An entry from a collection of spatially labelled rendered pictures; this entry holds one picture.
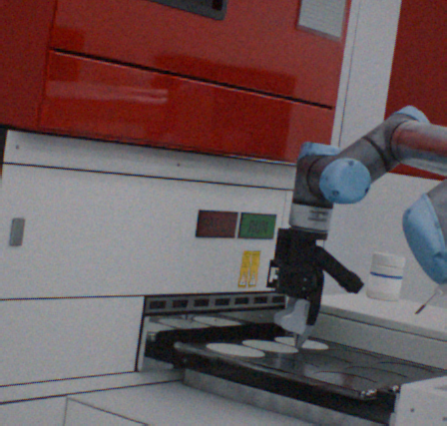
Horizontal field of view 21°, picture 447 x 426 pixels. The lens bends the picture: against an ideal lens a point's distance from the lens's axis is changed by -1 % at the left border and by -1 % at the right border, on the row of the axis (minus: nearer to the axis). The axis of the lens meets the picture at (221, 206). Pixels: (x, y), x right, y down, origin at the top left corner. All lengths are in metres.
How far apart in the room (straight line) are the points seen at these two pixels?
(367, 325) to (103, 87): 0.78
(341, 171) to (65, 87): 0.51
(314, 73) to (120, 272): 0.57
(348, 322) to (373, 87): 3.42
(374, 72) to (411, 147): 3.69
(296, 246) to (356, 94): 3.43
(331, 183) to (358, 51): 3.53
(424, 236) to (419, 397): 0.21
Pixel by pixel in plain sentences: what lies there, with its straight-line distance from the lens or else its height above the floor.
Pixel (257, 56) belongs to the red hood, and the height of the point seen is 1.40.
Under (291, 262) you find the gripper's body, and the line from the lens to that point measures 2.12.
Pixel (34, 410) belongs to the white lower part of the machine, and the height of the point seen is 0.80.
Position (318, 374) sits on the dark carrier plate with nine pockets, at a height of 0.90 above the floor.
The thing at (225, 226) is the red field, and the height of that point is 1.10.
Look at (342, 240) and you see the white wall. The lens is 5.58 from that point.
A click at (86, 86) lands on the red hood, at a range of 1.75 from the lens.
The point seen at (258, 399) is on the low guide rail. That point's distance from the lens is 2.01.
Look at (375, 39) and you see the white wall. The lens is 5.62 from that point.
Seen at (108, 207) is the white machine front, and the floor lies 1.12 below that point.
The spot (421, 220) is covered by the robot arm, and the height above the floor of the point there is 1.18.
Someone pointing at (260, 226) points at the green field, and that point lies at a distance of 2.24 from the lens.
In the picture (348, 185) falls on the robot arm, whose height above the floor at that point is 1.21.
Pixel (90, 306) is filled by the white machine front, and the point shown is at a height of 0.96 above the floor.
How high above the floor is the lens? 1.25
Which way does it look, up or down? 3 degrees down
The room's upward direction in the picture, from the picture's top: 8 degrees clockwise
